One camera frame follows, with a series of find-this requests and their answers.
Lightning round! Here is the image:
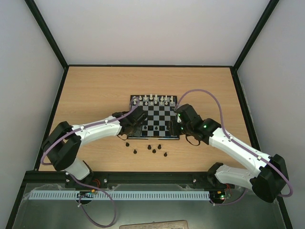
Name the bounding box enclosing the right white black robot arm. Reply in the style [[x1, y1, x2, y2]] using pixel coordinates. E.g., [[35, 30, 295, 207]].
[[168, 118, 291, 203]]

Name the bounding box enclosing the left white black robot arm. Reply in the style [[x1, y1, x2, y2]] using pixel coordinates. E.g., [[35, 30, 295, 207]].
[[41, 107, 148, 180]]

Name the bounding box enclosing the black white chess board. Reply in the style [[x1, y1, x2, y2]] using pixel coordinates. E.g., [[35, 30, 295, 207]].
[[128, 94, 179, 140]]

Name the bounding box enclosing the right controller circuit board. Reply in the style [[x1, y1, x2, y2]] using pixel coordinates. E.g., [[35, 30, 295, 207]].
[[210, 189, 232, 200]]

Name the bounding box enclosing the controller circuit board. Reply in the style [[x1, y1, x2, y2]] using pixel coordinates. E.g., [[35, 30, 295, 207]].
[[210, 189, 232, 200], [76, 189, 98, 198]]

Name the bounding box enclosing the left controller circuit board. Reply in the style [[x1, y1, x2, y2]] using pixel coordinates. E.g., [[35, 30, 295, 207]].
[[76, 189, 98, 198]]

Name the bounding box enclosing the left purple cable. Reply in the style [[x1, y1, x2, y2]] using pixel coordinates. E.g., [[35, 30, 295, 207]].
[[41, 96, 118, 227]]

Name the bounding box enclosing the light blue slotted cable duct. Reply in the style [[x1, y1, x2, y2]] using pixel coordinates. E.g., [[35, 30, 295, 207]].
[[29, 190, 210, 201]]

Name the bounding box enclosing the black aluminium mounting rail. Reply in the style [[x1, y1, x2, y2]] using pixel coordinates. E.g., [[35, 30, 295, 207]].
[[23, 170, 277, 189]]

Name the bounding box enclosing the black cage frame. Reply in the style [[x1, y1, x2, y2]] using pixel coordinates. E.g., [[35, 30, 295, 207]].
[[6, 0, 293, 229]]

